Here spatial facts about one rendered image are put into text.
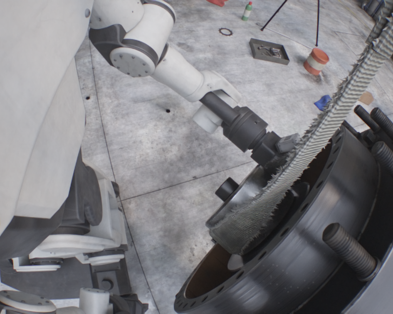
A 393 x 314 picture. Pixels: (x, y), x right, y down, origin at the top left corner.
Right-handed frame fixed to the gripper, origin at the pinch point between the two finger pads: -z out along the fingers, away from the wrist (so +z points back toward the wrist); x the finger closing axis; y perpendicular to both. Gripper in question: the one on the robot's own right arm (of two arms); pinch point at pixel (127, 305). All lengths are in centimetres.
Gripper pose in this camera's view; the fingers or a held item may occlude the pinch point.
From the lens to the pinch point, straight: 77.6
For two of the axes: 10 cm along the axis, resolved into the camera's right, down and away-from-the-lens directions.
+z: -0.6, -4.5, -8.9
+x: 10.0, 0.1, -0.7
